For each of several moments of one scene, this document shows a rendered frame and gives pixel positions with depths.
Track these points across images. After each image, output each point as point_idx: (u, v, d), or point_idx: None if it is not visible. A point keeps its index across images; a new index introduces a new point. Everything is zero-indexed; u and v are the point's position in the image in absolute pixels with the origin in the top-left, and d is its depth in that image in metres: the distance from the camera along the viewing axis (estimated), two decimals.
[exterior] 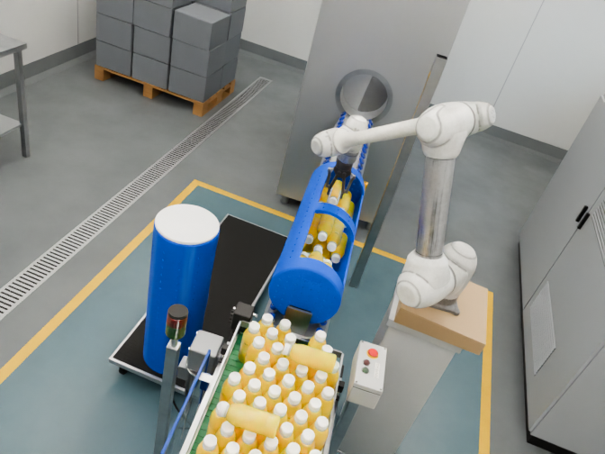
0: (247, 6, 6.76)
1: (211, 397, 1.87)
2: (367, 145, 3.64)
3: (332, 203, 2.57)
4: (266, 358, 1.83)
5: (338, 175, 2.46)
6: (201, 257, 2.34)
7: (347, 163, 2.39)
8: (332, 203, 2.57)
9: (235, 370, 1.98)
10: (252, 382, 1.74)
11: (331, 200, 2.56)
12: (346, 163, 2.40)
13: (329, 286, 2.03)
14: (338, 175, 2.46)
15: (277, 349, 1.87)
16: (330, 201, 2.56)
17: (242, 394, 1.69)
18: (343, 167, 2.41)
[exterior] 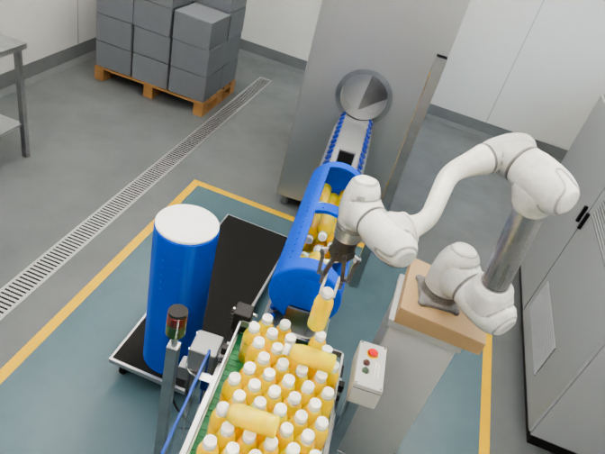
0: (247, 6, 6.76)
1: (211, 397, 1.87)
2: (367, 145, 3.64)
3: (329, 291, 1.77)
4: (266, 358, 1.83)
5: (336, 258, 1.67)
6: (201, 257, 2.34)
7: (348, 244, 1.60)
8: (329, 291, 1.77)
9: (235, 370, 1.98)
10: (252, 382, 1.74)
11: (326, 288, 1.78)
12: (347, 244, 1.60)
13: (329, 286, 2.03)
14: (335, 258, 1.67)
15: (277, 349, 1.87)
16: (325, 289, 1.77)
17: (242, 394, 1.69)
18: (343, 249, 1.62)
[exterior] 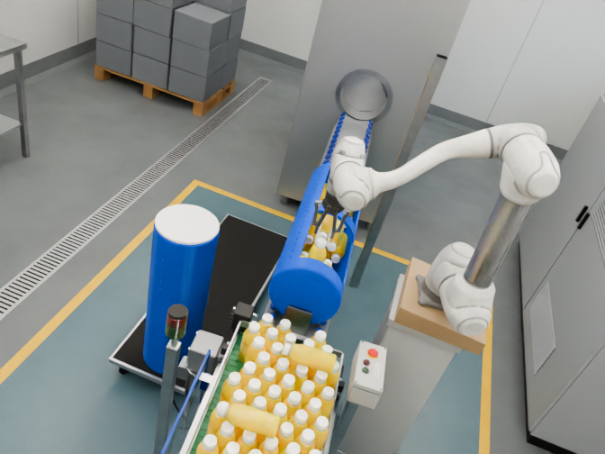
0: (247, 6, 6.76)
1: (211, 397, 1.87)
2: (367, 145, 3.64)
3: (310, 343, 1.92)
4: (266, 358, 1.83)
5: (329, 210, 1.94)
6: (201, 257, 2.34)
7: None
8: (310, 343, 1.92)
9: (235, 370, 1.98)
10: (252, 382, 1.74)
11: (308, 340, 1.93)
12: None
13: (329, 286, 2.03)
14: (328, 210, 1.95)
15: (277, 349, 1.87)
16: (307, 341, 1.93)
17: (242, 394, 1.69)
18: (334, 201, 1.90)
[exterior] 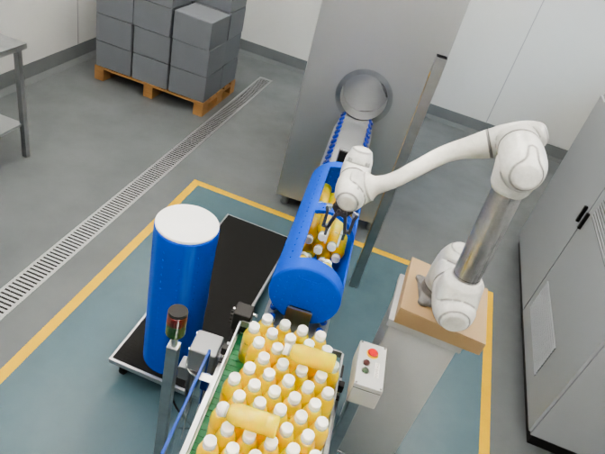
0: (247, 6, 6.76)
1: (211, 397, 1.87)
2: (367, 145, 3.64)
3: (310, 343, 1.92)
4: (266, 358, 1.83)
5: (338, 213, 2.10)
6: (201, 257, 2.34)
7: None
8: (310, 343, 1.92)
9: (235, 370, 1.98)
10: (252, 382, 1.74)
11: (308, 340, 1.93)
12: None
13: (329, 286, 2.03)
14: (338, 213, 2.11)
15: (277, 349, 1.87)
16: (307, 341, 1.93)
17: (242, 394, 1.69)
18: None
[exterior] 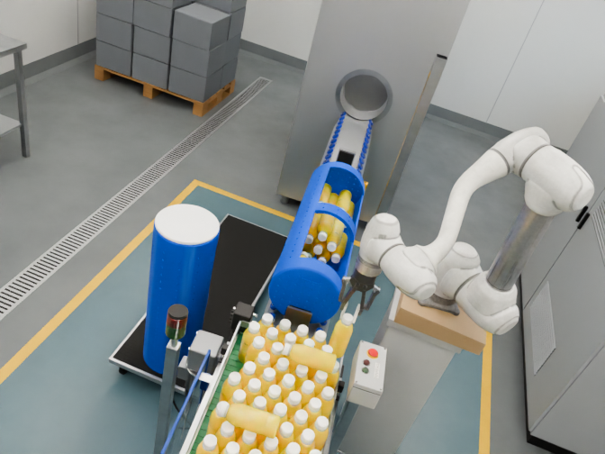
0: (247, 6, 6.76)
1: (211, 397, 1.87)
2: (367, 145, 3.64)
3: (310, 343, 1.92)
4: (266, 358, 1.83)
5: (356, 288, 1.79)
6: (201, 257, 2.34)
7: (369, 276, 1.73)
8: (310, 343, 1.92)
9: (235, 370, 1.98)
10: (252, 382, 1.74)
11: (308, 340, 1.93)
12: (367, 276, 1.73)
13: (329, 286, 2.03)
14: (356, 287, 1.80)
15: (277, 349, 1.87)
16: (307, 341, 1.93)
17: (242, 394, 1.69)
18: (364, 280, 1.75)
